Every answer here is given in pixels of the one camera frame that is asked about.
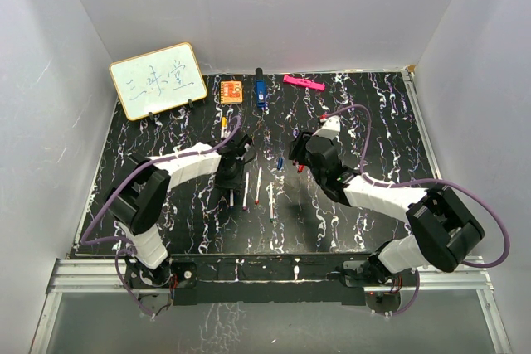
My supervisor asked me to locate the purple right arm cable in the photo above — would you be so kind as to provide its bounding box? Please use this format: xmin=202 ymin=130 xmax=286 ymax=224
xmin=319 ymin=104 xmax=512 ymax=317

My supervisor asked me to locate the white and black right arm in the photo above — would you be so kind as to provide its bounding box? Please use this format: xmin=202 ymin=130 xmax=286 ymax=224
xmin=289 ymin=132 xmax=485 ymax=285

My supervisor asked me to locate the white pen with green tip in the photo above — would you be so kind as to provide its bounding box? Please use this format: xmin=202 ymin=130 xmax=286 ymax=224
xmin=268 ymin=182 xmax=275 ymax=222

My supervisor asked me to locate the small orange notebook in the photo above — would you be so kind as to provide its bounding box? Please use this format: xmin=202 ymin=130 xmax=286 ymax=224
xmin=220 ymin=80 xmax=243 ymax=104

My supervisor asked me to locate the blue stapler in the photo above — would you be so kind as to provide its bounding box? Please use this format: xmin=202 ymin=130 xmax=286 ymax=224
xmin=255 ymin=68 xmax=266 ymax=109

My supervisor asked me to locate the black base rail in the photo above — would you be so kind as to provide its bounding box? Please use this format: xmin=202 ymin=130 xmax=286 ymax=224
xmin=171 ymin=253 xmax=373 ymax=306

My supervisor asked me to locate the small whiteboard with yellow frame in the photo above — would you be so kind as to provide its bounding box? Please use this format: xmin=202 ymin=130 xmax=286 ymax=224
xmin=109 ymin=42 xmax=208 ymax=121

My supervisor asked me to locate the white pen with yellow tip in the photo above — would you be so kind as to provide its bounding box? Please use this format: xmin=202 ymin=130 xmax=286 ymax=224
xmin=221 ymin=116 xmax=228 ymax=139

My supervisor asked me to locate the white pen with purple tip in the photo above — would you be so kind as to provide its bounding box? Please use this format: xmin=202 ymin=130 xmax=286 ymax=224
xmin=242 ymin=172 xmax=250 ymax=211

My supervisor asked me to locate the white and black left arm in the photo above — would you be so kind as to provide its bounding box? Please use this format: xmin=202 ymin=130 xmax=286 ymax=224
xmin=104 ymin=130 xmax=253 ymax=287

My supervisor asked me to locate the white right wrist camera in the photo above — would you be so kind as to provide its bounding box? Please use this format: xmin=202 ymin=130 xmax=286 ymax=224
xmin=313 ymin=115 xmax=341 ymax=140

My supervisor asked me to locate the pink plastic tool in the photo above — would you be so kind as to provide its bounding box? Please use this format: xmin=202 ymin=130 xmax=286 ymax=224
xmin=283 ymin=75 xmax=325 ymax=91

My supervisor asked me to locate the white pen with red tip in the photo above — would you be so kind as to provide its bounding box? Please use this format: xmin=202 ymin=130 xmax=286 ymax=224
xmin=254 ymin=166 xmax=263 ymax=205

